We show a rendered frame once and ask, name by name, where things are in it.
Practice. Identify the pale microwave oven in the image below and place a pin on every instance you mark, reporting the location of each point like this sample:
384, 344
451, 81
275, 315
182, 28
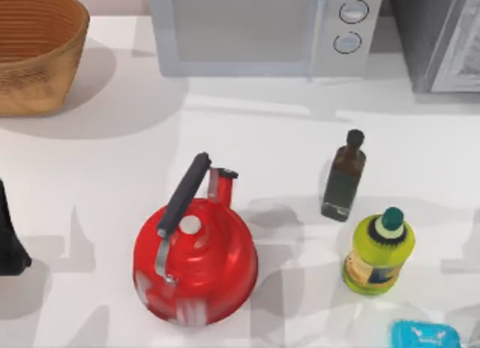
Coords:
240, 33

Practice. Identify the dark glass bottle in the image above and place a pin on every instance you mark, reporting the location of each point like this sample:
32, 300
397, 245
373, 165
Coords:
343, 183

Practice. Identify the microwave knob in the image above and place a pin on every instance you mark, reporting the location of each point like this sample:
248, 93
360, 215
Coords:
347, 42
353, 10

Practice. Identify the brown woven basket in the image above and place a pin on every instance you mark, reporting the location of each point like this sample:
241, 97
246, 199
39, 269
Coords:
35, 63

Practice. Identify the upper microwave knob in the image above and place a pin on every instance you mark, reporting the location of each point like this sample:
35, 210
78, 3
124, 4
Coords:
353, 10

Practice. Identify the yellow-green bottle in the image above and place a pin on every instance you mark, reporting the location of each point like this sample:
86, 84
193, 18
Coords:
378, 254

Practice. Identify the red kettle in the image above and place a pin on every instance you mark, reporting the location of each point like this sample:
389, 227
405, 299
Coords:
202, 258

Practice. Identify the light blue packet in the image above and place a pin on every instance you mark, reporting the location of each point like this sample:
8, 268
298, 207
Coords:
423, 333

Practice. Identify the lower microwave knob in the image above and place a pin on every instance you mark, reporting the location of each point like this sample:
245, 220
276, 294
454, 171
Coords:
347, 42

